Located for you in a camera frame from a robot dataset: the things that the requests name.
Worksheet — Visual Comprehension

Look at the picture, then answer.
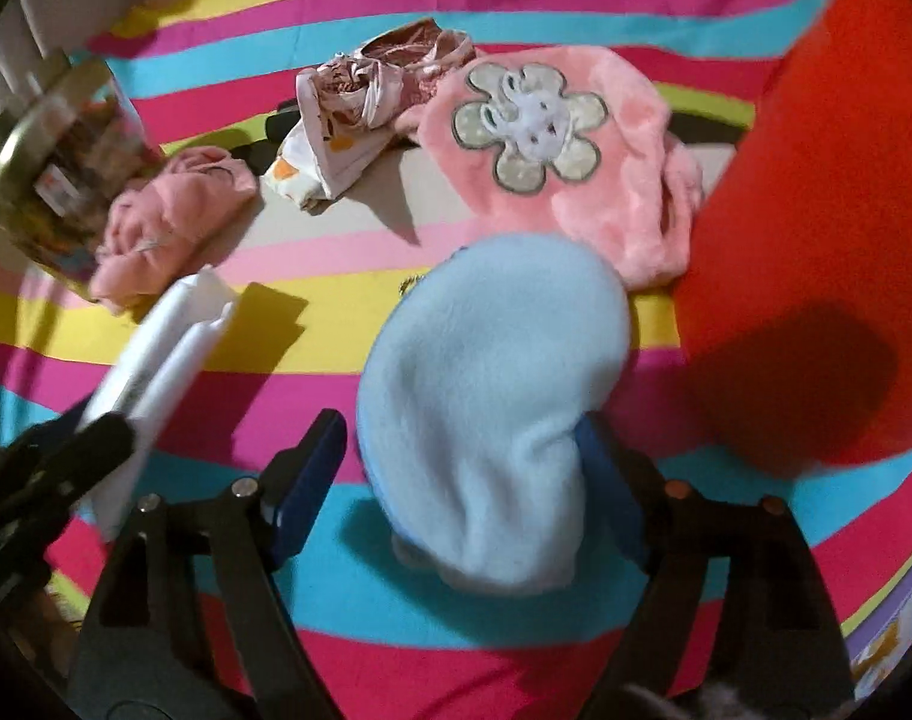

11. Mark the white bed headboard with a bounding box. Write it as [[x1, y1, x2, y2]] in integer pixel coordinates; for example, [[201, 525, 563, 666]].
[[0, 0, 97, 136]]

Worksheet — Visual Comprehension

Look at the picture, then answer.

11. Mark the colourful striped blanket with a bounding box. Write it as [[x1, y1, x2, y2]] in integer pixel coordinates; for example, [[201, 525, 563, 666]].
[[0, 0, 912, 720]]

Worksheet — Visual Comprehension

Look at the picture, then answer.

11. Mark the metal lidded glass jar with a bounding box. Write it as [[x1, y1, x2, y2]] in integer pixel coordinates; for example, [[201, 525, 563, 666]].
[[0, 58, 164, 302]]

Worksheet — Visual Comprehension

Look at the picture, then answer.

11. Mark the red plastic container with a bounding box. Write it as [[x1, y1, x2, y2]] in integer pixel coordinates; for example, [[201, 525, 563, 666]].
[[673, 0, 912, 477]]

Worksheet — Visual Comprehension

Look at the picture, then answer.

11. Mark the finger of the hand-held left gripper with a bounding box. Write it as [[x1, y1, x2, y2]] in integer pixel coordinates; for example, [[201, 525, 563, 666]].
[[0, 411, 138, 533], [6, 394, 89, 462]]

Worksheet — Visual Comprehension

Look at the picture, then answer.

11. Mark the purple printed sheet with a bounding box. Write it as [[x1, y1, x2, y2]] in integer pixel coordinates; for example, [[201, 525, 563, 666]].
[[846, 562, 912, 702]]

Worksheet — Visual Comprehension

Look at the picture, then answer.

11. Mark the pink plush flower hat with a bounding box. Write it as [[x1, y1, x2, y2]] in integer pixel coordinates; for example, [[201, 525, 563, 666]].
[[415, 45, 704, 290]]

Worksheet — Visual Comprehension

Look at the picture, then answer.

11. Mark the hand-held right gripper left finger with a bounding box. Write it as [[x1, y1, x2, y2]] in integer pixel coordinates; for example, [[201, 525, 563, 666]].
[[66, 409, 350, 720]]

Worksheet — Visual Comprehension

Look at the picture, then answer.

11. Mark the light blue fleece hat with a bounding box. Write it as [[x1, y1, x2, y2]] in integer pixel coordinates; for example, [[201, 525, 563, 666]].
[[355, 232, 633, 597]]

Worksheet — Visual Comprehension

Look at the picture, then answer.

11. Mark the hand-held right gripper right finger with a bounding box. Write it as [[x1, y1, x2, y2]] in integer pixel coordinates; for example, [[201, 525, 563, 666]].
[[574, 416, 856, 720]]

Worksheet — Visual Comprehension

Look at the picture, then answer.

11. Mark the white orange print cloth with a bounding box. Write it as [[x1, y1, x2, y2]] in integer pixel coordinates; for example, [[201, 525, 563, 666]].
[[263, 64, 401, 212]]

